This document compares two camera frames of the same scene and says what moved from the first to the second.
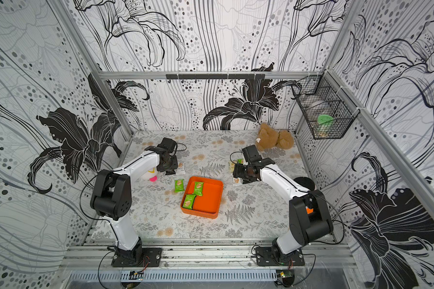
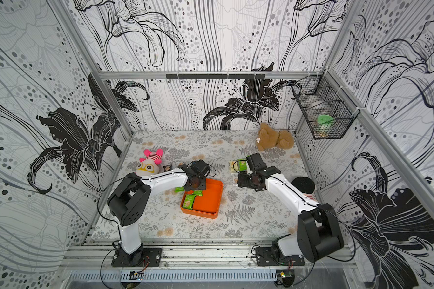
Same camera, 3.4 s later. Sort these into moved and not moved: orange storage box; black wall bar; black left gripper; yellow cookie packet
Moved: black left gripper
Not moved: orange storage box; black wall bar; yellow cookie packet
